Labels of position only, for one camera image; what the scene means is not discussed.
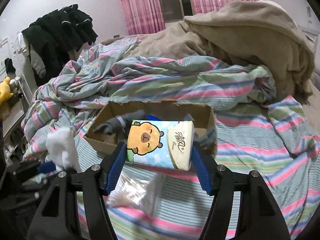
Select white socks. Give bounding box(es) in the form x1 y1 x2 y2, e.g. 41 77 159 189
46 127 82 173

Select dark grey socks pair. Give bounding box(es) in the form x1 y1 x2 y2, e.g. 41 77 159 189
93 110 146 135

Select cartoon bear tissue pack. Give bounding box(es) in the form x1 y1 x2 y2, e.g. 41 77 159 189
127 120 195 171

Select blue tissue pack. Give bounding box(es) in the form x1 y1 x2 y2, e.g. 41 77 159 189
146 114 161 121

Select grey fuzzy gloves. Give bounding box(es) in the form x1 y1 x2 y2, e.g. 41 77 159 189
191 126 216 151

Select cotton swab bag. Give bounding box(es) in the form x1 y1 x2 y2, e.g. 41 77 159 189
105 172 165 217

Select striped pastel duvet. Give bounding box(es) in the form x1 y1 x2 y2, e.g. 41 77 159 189
22 37 319 239

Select yellow plush toy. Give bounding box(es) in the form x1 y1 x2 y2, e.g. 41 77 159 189
0 77 13 105

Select brown cardboard box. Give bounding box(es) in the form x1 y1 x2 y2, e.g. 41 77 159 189
84 100 216 155

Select black clothes pile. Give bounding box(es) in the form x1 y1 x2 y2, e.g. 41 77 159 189
22 4 98 86

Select beige fleece blanket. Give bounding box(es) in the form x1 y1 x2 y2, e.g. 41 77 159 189
102 0 316 103

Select left pink curtain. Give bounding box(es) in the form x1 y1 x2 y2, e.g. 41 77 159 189
120 0 165 35

